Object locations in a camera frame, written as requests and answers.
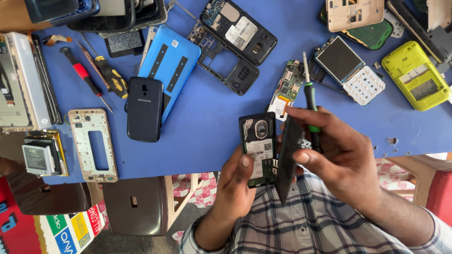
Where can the person's left hand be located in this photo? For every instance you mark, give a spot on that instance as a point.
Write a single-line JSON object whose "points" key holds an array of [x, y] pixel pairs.
{"points": [[231, 197]]}

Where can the person's right hand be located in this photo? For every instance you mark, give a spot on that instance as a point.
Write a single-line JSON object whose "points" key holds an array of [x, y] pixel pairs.
{"points": [[348, 165]]}

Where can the black phone with back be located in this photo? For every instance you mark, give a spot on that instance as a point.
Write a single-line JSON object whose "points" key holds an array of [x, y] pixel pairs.
{"points": [[259, 148]]}

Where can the black phone back cover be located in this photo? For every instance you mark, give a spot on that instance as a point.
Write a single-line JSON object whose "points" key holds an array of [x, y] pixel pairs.
{"points": [[289, 158]]}

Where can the green black screwdriver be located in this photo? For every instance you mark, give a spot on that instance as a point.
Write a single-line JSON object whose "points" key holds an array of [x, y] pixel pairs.
{"points": [[310, 98]]}

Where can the tan plastic stool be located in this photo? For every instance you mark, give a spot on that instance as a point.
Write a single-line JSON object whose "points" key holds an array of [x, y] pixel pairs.
{"points": [[416, 169]]}

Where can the plaid shirt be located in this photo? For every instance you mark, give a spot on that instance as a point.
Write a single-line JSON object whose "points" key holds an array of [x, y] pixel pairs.
{"points": [[310, 225]]}

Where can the brown plastic stool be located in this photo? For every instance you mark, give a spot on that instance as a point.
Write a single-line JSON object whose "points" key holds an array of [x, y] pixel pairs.
{"points": [[141, 208], [49, 197]]}

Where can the small display with white keypad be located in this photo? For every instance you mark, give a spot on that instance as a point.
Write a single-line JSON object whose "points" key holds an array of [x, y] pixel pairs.
{"points": [[349, 70]]}

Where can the red plastic stool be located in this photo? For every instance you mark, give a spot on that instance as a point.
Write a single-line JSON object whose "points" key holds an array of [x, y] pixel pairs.
{"points": [[441, 197]]}

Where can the green phone circuit board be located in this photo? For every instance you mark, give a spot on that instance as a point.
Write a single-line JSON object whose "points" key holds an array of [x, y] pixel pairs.
{"points": [[291, 83]]}

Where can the yellow-green phone housing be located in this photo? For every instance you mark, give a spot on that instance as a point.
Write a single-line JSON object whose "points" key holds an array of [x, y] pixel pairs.
{"points": [[416, 76]]}

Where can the dark navy phone back cover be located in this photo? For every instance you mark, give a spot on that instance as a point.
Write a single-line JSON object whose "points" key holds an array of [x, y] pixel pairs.
{"points": [[144, 113]]}

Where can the green board with black rim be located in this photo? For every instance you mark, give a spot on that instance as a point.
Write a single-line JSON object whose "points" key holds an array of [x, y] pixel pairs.
{"points": [[372, 37]]}

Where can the white keypad membrane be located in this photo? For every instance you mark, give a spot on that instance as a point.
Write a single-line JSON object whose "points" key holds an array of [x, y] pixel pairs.
{"points": [[395, 24]]}

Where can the blue phone back cover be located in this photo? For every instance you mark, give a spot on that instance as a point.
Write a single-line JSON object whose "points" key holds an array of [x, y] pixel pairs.
{"points": [[173, 60]]}

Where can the gold phone back housing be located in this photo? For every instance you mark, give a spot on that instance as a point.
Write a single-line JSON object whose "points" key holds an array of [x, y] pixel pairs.
{"points": [[353, 14]]}

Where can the heap of black phone parts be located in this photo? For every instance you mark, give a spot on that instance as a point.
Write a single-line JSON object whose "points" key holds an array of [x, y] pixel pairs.
{"points": [[429, 31]]}

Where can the large black open phone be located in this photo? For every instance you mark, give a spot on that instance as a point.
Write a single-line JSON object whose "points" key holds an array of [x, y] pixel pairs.
{"points": [[243, 31]]}

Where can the yellow black screwdriver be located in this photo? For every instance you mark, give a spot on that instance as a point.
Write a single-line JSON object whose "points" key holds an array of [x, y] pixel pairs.
{"points": [[113, 79]]}

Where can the black phone battery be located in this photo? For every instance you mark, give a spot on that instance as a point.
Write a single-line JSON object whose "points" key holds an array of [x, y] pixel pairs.
{"points": [[124, 43]]}

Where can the colourful printed banner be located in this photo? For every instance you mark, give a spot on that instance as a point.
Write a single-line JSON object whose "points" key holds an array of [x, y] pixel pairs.
{"points": [[42, 229]]}

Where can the red black screwdriver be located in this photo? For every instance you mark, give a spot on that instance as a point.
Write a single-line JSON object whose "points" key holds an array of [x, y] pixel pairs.
{"points": [[83, 74]]}

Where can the metal tweezers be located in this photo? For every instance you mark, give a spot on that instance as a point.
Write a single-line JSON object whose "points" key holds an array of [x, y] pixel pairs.
{"points": [[183, 9]]}

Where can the pile of phone batteries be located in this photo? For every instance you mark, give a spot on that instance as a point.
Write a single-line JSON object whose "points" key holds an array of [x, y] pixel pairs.
{"points": [[40, 157]]}

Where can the brown thin rod tool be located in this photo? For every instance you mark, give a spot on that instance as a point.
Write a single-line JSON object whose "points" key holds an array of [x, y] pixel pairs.
{"points": [[91, 61]]}

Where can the stack of dark phones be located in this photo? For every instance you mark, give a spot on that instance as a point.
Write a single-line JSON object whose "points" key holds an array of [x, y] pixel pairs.
{"points": [[106, 12]]}

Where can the stack of silver phone panels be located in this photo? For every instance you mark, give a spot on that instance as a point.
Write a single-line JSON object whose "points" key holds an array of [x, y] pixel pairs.
{"points": [[24, 81]]}

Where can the thin black phone frame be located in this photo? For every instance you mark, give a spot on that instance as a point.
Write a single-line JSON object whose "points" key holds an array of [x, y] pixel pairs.
{"points": [[316, 72]]}

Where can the black phone middle frame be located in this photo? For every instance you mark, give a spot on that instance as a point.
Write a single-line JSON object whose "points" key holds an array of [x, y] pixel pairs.
{"points": [[243, 76]]}

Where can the gold phone frame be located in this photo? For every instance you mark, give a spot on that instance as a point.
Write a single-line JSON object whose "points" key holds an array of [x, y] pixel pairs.
{"points": [[79, 141]]}

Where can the white phone frame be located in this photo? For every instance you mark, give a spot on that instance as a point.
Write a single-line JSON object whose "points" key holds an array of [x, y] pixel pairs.
{"points": [[147, 42]]}

